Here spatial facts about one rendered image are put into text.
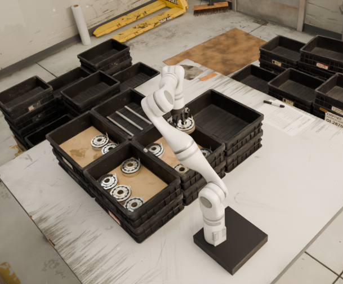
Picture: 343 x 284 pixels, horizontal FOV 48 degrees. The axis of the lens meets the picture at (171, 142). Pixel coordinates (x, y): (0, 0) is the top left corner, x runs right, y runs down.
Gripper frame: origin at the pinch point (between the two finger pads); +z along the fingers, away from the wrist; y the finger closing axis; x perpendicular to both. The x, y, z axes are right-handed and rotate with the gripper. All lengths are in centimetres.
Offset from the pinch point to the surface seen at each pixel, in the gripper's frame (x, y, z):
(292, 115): -16, 75, 30
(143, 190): -4.6, -30.6, 17.7
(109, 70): 157, 51, 52
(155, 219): -20.1, -36.3, 21.0
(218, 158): -19.8, 6.5, 13.4
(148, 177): 0.3, -23.5, 17.6
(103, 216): 8, -50, 31
